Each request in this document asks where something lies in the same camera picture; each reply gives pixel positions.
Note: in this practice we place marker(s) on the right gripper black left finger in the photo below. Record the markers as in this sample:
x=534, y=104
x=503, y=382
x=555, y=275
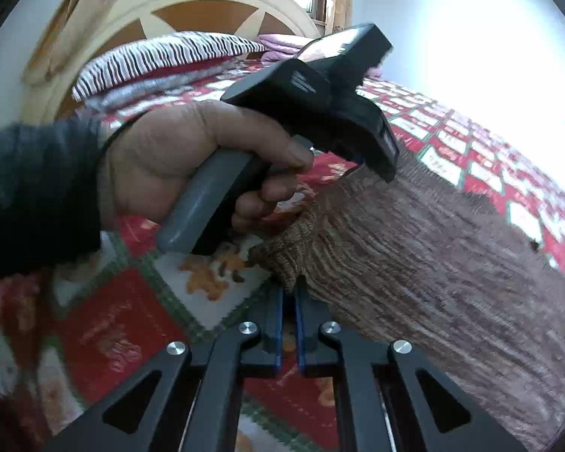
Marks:
x=185, y=398

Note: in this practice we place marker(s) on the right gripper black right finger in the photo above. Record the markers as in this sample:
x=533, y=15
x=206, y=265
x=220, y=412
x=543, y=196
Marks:
x=389, y=396

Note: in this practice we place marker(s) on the brown knitted sweater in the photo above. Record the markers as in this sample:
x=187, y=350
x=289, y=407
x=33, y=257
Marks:
x=417, y=259

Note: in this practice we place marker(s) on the black sleeved left forearm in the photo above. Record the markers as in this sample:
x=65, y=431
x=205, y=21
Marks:
x=50, y=180

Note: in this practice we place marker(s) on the left hand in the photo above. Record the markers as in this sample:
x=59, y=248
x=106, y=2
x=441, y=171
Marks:
x=148, y=164

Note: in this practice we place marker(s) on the pink folded blanket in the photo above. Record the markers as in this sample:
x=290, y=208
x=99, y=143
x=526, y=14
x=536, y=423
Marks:
x=281, y=47

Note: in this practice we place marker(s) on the red checkered cartoon bedspread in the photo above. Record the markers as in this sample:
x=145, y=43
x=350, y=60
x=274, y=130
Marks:
x=68, y=338

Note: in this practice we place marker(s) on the cream wooden headboard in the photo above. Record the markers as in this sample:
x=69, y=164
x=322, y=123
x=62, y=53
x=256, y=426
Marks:
x=131, y=20

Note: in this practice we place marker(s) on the striped pillow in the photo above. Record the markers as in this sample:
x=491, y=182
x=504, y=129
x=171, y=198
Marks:
x=139, y=58

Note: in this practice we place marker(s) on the yellow curtain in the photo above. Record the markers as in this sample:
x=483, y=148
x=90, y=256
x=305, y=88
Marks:
x=66, y=34

